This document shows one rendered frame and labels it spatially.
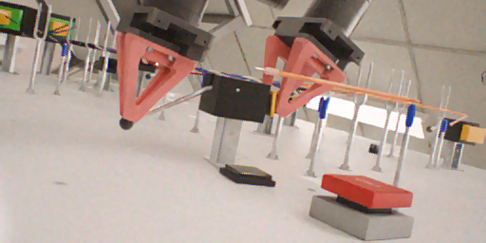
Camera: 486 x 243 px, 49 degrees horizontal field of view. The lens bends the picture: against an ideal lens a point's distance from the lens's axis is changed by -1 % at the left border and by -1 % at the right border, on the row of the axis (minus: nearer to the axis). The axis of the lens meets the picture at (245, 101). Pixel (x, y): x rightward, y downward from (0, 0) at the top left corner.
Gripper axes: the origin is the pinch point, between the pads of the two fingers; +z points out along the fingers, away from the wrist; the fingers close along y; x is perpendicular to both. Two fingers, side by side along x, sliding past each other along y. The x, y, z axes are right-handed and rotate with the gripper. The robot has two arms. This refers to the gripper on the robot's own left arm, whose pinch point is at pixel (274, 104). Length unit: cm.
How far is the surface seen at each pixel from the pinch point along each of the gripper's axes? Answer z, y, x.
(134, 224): 14.1, -20.1, 15.5
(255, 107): 1.8, -2.0, 2.9
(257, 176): 7.5, -7.7, 2.1
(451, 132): -19, 17, -44
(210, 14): -34, 127, -34
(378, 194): 4.3, -21.3, 1.8
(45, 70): 12, 83, 8
